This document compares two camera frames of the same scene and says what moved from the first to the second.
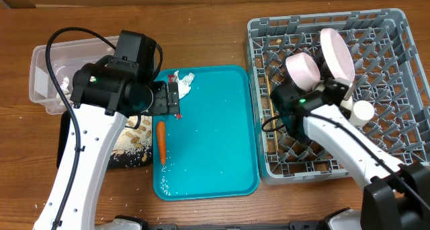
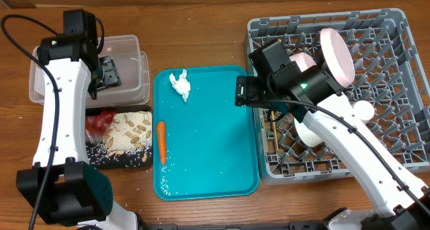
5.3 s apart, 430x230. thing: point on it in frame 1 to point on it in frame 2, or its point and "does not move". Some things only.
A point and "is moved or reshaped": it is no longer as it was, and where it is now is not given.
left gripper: (160, 105) to (112, 78)
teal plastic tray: (211, 149) does not move
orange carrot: (161, 130) does not move
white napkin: (183, 83) is moved or reshaped
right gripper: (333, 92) to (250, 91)
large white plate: (338, 55) does not move
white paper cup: (363, 111) does not move
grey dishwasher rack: (389, 77) does not move
